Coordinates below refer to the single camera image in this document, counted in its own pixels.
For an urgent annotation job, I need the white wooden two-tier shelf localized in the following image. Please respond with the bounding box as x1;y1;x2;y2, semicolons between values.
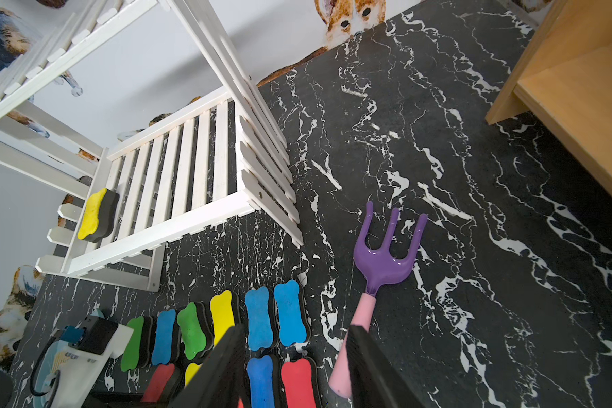
0;1;304;292

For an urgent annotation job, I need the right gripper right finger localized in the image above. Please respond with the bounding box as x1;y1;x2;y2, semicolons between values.
346;325;423;408

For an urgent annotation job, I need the wooden corner shelf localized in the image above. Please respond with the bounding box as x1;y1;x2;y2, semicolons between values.
486;1;612;196

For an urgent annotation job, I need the yellow eraser top shelf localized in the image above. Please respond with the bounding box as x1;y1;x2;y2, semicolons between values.
209;290;240;346

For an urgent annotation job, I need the blue eraser bottom shelf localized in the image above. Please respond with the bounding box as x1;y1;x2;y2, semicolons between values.
246;355;280;408

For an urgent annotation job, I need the red eraser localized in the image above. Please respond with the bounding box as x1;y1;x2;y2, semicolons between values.
280;357;321;408
141;364;184;403

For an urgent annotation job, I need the green eraser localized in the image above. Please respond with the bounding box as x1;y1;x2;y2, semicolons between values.
177;302;214;360
120;316;154;372

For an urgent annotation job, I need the purple toy rake pink handle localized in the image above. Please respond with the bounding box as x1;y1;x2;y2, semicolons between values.
328;202;428;399

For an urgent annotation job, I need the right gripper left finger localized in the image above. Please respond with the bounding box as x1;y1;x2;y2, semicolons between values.
168;325;247;407

